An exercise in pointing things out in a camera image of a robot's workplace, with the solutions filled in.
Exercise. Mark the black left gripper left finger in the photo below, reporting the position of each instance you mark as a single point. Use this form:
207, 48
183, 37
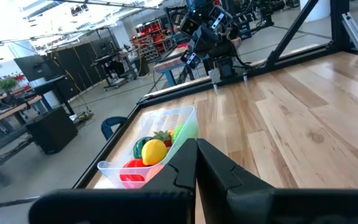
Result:
179, 174

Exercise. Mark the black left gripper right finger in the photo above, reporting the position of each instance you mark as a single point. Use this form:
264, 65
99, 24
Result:
219, 186

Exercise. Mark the yellow toy lemon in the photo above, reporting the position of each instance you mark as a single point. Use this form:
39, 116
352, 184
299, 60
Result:
153, 152

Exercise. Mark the red toy strawberry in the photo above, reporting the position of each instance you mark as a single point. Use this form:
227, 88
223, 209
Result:
163, 137

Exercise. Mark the green pointed toy fruit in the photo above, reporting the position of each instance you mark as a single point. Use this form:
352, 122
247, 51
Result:
178, 133

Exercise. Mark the yellow-orange toy fruit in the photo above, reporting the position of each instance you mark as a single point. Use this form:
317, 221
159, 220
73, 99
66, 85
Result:
171, 133

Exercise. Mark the red toy fruit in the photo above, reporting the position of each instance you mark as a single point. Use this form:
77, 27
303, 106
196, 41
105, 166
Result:
132, 171

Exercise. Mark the dark green striped toy melon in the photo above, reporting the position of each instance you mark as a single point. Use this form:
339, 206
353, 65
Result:
138, 147

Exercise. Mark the clear plastic tupperware container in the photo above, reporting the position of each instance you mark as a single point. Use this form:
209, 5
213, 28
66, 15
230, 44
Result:
154, 119

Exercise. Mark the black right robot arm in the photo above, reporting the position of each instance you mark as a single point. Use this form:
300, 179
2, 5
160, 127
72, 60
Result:
219, 49

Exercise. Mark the workbench with blue steel legs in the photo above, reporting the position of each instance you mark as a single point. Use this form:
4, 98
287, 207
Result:
166, 63

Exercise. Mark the black background robot rig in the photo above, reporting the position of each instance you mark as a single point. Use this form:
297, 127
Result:
259, 15

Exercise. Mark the shelf with red bins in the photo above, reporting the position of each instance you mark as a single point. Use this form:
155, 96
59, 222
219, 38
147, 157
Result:
149, 34

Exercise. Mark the blue rounded chair back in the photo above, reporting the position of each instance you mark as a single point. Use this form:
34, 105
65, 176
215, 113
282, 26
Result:
113, 119

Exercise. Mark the black equipment cart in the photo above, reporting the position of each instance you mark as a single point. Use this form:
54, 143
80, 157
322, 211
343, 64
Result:
117, 67

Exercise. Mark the black floor cabinet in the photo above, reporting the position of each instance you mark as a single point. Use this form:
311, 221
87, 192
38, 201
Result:
53, 130

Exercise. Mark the black partition panels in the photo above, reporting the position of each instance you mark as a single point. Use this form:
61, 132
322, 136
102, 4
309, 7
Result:
73, 59

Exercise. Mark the black standing desk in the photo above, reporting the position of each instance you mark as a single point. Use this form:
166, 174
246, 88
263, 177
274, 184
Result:
50, 87

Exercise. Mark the wooden desk grey legs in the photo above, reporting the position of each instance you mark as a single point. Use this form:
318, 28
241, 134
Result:
11, 110

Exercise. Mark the small green background plant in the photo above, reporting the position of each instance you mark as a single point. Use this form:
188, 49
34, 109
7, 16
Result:
8, 84

